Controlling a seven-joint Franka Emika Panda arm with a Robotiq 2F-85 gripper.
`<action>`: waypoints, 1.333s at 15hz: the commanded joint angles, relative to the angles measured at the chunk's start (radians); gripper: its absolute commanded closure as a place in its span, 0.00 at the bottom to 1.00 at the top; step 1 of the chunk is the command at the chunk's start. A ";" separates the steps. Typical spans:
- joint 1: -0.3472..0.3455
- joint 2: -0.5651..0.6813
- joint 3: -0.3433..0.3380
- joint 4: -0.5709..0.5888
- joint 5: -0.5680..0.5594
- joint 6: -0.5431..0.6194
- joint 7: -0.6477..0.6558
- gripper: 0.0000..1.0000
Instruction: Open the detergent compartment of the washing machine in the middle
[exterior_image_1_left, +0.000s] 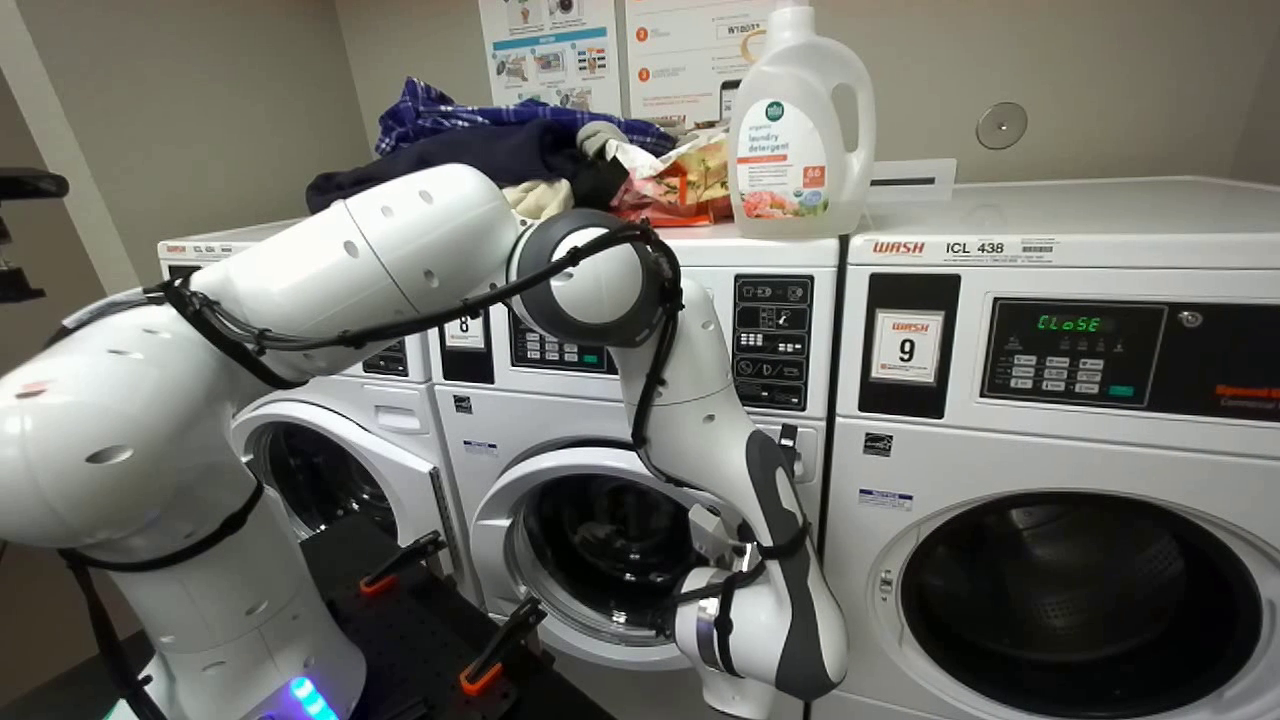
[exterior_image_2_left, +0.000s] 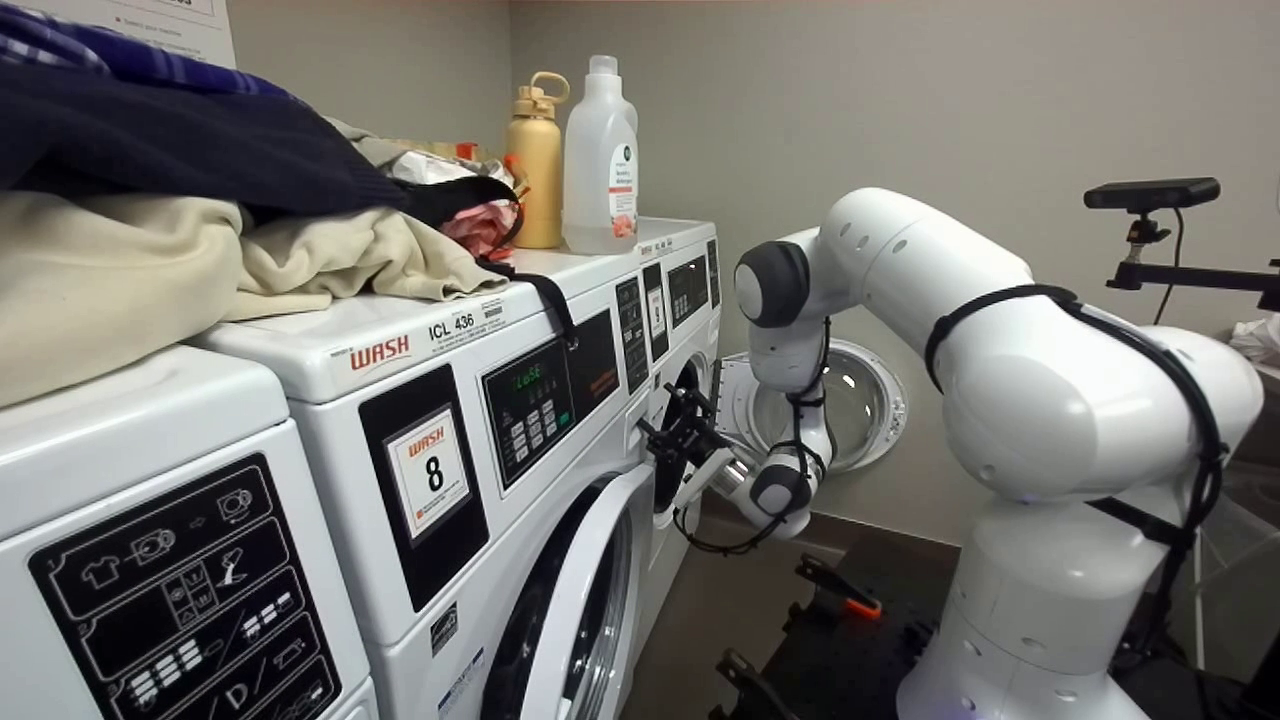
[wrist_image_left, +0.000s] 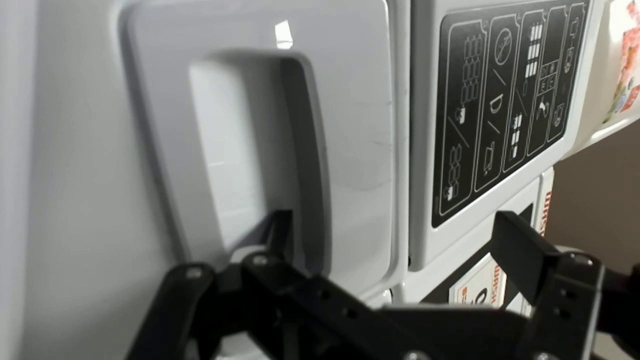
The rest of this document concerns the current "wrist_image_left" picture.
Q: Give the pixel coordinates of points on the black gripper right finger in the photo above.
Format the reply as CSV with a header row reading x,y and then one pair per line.
x,y
567,301

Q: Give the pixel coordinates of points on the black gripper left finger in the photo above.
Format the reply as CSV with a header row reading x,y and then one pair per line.
x,y
267,292

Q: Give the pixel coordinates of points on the white washing machine number 8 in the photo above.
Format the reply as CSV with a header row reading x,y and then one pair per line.
x,y
80,167

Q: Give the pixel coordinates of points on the white detergent bottle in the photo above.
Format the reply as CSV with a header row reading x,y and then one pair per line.
x,y
623,66

